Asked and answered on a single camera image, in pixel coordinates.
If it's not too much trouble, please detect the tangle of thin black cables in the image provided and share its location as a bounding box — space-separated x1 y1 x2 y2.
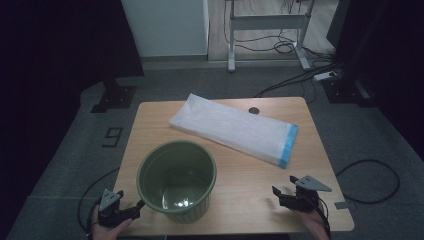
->
223 0 334 56

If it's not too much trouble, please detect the white metal desk frame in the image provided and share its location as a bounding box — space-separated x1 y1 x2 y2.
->
224 0 316 73

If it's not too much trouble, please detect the white power strip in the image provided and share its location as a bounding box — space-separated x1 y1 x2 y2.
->
313 70 339 82

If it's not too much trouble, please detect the thick black floor cable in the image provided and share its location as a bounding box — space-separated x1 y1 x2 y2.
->
254 61 341 98

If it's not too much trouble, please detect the black stand base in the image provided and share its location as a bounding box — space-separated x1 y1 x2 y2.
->
90 78 138 114
321 78 378 108

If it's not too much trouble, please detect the black curtain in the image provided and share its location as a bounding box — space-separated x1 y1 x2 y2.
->
0 0 145 234
326 0 424 161

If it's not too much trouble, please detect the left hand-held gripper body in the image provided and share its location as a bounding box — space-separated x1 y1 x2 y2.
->
97 188 132 229

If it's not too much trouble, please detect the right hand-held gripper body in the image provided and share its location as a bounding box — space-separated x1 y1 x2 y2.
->
279 175 333 213

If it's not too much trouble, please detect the green plastic bin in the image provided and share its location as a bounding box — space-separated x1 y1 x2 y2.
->
135 139 218 225

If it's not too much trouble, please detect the person's right hand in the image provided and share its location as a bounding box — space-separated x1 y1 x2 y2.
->
293 201 332 240

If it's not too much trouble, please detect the person's left hand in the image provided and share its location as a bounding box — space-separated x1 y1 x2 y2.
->
91 204 134 240

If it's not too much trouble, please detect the white cabinet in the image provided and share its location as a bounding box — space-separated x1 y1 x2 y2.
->
120 0 210 58

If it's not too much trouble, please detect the black looped floor cable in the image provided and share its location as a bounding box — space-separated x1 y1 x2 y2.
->
335 159 401 205

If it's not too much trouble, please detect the white blue-edged plastic bag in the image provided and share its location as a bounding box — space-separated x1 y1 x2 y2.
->
168 93 299 169

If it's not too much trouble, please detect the right hand-held gripper cable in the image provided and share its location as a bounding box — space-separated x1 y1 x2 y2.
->
313 196 332 239

